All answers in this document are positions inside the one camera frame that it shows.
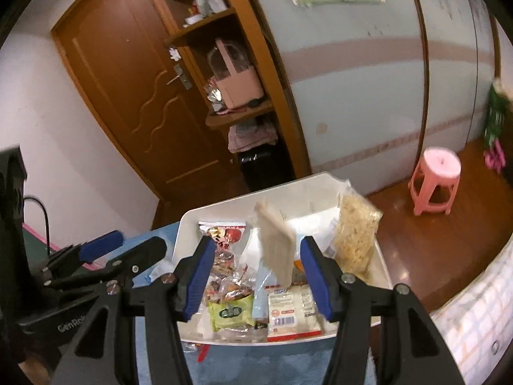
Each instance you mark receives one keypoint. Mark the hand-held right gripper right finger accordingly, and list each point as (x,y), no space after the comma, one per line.
(316,276)

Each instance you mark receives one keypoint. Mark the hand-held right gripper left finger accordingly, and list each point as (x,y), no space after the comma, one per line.
(198,276)

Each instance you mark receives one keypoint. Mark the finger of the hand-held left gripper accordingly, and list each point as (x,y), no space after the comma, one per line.
(138,254)
(100,244)

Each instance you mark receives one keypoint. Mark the red and white snack bag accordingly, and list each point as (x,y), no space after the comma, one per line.
(224,234)

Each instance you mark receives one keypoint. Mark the beige cracker packet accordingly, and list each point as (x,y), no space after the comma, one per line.
(276,244)

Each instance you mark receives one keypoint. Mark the clear bag of yellow chips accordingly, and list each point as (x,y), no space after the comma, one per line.
(356,228)

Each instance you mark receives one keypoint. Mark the white plastic tray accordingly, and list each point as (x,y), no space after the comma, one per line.
(304,196)

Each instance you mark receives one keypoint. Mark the clear packet of mixed snacks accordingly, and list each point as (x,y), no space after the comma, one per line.
(226,284)

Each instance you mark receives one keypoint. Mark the white packet with red label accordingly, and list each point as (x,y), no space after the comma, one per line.
(288,308)

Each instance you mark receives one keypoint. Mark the green snack packet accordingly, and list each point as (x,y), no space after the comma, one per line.
(230,313)

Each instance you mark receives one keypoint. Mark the pale blue packet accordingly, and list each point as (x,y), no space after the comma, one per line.
(260,300)

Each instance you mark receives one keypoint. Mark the green mat with pink edge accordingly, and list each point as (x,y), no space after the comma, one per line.
(34,248)

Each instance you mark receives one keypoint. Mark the red snack wrapper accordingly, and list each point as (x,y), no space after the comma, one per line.
(202,353)

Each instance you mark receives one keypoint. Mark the blue cloth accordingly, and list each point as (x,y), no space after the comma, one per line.
(248,365)

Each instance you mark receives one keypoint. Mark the black bin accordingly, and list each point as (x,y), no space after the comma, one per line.
(264,168)

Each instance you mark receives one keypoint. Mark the pink folded clothing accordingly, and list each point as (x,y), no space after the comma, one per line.
(252,138)

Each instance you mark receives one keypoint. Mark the wooden corner shelf unit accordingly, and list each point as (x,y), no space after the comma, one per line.
(240,116)

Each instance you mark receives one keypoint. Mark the checked blanket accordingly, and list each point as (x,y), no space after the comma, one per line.
(477,321)

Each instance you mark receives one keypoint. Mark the pink plastic stool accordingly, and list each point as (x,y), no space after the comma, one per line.
(439,160)

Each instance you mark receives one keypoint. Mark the shiny foil packets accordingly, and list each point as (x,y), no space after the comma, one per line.
(212,94)

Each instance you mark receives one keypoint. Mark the brown wooden door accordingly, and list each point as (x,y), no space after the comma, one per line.
(120,68)

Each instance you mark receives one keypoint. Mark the pale blue sliding wardrobe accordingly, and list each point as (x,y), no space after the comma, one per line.
(360,88)

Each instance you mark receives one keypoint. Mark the white flower door sticker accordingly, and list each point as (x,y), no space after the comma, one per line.
(174,54)

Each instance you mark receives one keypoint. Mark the pink plastic toy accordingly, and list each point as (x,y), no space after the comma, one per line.
(495,158)

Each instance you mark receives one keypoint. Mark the green bag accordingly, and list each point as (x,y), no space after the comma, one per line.
(496,116)

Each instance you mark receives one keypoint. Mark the white bottles on shelf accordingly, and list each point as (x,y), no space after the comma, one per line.
(208,0)

